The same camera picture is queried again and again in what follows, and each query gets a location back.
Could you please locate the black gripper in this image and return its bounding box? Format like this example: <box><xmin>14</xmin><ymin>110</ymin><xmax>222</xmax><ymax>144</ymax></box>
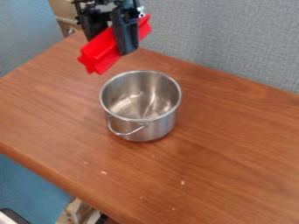
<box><xmin>71</xmin><ymin>0</ymin><xmax>146</xmax><ymax>56</ymax></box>

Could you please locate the red plastic block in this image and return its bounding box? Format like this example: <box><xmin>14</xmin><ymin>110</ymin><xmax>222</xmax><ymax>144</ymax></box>
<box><xmin>77</xmin><ymin>13</ymin><xmax>155</xmax><ymax>75</ymax></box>

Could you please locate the stainless steel pot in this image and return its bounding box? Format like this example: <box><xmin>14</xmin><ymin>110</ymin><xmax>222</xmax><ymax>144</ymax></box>
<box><xmin>99</xmin><ymin>70</ymin><xmax>183</xmax><ymax>142</ymax></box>

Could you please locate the black and white device corner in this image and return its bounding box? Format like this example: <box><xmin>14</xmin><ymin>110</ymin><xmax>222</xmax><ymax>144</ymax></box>
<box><xmin>0</xmin><ymin>208</ymin><xmax>31</xmax><ymax>224</ymax></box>

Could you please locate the light wooden frame under table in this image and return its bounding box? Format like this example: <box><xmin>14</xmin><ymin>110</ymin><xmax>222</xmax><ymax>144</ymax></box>
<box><xmin>55</xmin><ymin>199</ymin><xmax>103</xmax><ymax>224</ymax></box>

